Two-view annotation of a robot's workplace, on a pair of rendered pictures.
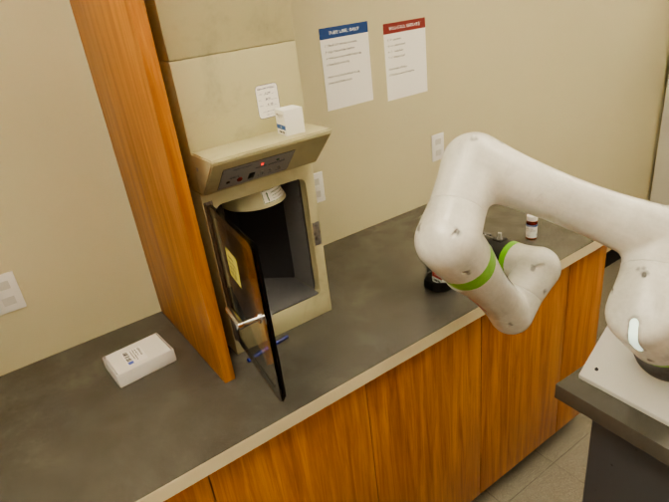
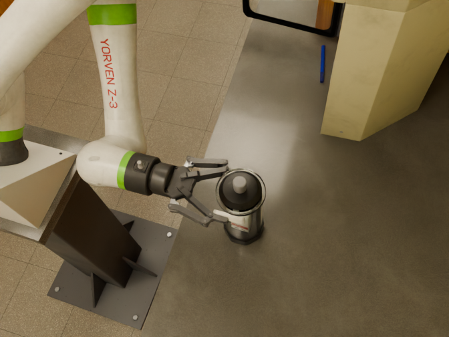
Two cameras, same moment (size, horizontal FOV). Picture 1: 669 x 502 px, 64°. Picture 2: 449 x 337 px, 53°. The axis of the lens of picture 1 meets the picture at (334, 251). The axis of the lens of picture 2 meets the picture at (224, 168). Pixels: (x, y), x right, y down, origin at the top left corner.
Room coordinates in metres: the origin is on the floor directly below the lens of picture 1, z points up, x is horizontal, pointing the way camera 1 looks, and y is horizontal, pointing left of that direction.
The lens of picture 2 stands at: (1.79, -0.55, 2.05)
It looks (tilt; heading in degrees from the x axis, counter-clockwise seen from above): 62 degrees down; 148
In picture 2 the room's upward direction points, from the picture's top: 11 degrees counter-clockwise
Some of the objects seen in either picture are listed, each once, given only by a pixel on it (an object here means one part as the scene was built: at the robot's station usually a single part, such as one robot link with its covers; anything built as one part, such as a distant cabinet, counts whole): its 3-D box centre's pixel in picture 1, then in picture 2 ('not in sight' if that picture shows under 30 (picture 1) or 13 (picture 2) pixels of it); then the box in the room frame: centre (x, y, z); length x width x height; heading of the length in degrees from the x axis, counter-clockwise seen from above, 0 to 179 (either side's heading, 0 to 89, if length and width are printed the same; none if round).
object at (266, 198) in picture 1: (252, 190); not in sight; (1.41, 0.20, 1.34); 0.18 x 0.18 x 0.05
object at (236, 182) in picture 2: not in sight; (240, 188); (1.47, -0.31, 1.18); 0.09 x 0.09 x 0.07
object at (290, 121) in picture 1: (290, 120); not in sight; (1.31, 0.07, 1.54); 0.05 x 0.05 x 0.06; 28
